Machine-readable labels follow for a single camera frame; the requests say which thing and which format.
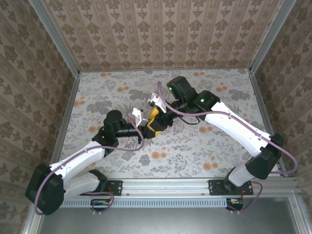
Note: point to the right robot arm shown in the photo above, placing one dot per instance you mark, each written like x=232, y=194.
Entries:
x=234, y=124

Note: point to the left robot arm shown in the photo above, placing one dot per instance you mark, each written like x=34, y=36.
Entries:
x=80, y=156

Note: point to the black connector box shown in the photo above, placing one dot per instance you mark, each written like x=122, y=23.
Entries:
x=101, y=203
x=235, y=203

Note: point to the grey metal sheet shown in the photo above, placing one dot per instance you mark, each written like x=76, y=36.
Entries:
x=170, y=221

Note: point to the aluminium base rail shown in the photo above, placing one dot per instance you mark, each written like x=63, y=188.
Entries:
x=165, y=187

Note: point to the aluminium table edge rail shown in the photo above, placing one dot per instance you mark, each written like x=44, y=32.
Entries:
x=260, y=97
x=68, y=109

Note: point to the aluminium frame post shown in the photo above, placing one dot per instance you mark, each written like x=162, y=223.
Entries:
x=56, y=39
x=270, y=34

